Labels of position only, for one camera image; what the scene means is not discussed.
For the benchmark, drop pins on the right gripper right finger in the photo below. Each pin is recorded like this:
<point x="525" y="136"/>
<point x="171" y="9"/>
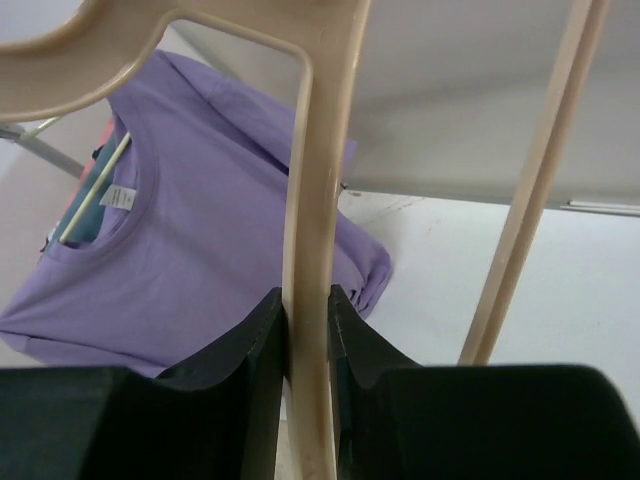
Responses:
<point x="401" y="420"/>

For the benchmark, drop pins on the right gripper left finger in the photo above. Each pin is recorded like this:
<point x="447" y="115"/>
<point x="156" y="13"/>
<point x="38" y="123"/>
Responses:
<point x="214" y="415"/>

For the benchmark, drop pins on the beige plastic hanger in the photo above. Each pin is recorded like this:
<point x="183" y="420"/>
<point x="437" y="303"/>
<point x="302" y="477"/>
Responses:
<point x="105" y="42"/>

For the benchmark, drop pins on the purple t-shirt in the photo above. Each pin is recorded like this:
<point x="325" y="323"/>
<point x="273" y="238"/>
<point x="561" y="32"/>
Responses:
<point x="199" y="247"/>

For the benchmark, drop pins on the teal garment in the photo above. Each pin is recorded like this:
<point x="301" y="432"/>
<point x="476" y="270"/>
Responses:
<point x="88" y="228"/>

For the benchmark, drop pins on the metal clothes rack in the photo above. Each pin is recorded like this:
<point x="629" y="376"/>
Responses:
<point x="28" y="140"/>

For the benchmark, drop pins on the pink patterned garment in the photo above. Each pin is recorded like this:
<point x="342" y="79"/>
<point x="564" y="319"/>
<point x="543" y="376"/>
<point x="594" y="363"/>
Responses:
<point x="105" y="136"/>

